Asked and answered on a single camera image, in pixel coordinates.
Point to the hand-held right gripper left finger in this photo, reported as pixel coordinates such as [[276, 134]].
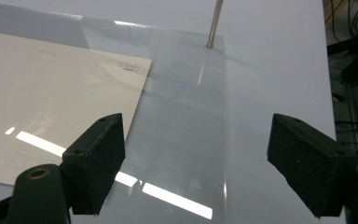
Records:
[[90, 168]]

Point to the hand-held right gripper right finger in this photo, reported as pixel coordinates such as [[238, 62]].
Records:
[[310, 161]]

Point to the postcard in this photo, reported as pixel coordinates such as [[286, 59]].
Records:
[[59, 93]]

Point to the black metal stand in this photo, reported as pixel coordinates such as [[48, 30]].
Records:
[[357, 59]]

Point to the white table sheet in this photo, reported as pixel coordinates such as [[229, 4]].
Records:
[[276, 68]]

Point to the white rectangular tray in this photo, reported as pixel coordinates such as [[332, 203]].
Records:
[[183, 124]]

